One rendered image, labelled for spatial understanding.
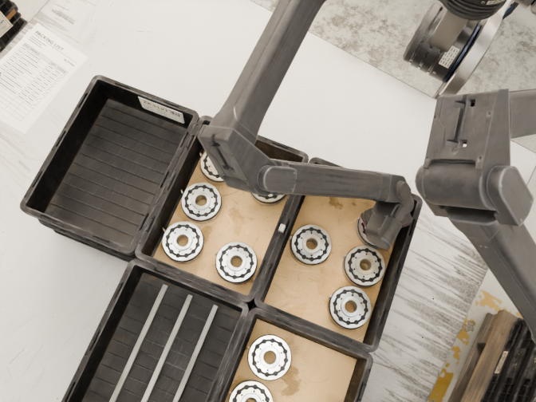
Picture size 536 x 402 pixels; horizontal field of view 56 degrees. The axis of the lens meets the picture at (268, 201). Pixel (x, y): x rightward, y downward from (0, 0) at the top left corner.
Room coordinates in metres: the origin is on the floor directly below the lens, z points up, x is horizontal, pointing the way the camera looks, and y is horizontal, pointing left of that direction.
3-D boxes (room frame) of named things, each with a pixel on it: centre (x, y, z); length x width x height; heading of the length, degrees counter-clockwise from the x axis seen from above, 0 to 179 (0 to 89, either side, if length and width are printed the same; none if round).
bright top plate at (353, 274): (0.26, -0.26, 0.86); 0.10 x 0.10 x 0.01
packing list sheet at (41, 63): (0.73, 0.79, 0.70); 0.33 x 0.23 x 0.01; 157
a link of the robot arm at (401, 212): (0.36, -0.28, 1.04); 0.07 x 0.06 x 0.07; 157
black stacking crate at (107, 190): (0.42, 0.39, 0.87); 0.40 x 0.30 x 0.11; 166
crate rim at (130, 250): (0.42, 0.39, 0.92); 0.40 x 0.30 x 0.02; 166
